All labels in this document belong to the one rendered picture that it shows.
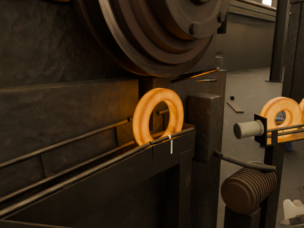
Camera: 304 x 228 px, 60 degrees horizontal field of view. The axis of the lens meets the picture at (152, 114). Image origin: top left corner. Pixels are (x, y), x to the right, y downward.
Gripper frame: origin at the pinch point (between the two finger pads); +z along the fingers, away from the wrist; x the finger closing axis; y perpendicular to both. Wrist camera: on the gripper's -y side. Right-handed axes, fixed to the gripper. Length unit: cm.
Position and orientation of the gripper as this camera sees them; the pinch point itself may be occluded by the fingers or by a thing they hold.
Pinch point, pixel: (286, 225)
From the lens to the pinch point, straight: 78.6
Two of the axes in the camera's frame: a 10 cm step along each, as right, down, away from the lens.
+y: -0.8, -8.6, 5.0
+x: -8.9, -1.7, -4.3
